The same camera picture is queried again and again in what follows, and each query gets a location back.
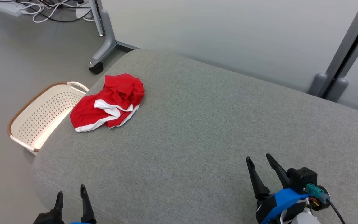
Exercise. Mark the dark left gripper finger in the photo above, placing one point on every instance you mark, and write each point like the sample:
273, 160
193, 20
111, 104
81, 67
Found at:
87, 208
59, 203

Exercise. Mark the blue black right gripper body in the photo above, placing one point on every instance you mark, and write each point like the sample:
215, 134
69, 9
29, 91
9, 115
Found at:
278, 200

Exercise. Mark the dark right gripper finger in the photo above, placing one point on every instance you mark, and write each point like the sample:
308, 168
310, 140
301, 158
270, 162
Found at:
257, 183
280, 171

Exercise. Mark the red shorts with white trim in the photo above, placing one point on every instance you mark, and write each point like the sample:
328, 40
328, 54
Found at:
117, 90

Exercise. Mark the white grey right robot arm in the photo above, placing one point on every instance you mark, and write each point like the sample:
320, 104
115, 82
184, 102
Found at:
303, 218

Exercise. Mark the cream perforated laundry basket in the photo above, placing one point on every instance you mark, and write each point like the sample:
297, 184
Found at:
42, 115

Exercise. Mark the white power adapter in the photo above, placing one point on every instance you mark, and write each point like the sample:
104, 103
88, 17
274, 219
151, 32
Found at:
82, 13

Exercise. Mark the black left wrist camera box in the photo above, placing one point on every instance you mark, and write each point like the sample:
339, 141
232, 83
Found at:
48, 219

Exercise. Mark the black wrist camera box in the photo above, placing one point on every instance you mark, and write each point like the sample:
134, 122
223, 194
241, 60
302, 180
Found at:
301, 179
48, 219

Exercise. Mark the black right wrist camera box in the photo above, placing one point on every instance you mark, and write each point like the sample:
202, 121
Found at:
301, 179

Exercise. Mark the grey partition post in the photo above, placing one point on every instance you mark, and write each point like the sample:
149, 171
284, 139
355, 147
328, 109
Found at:
350, 43

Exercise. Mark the grey caster leg frame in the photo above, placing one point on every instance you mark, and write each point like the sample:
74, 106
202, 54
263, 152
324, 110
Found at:
107, 40

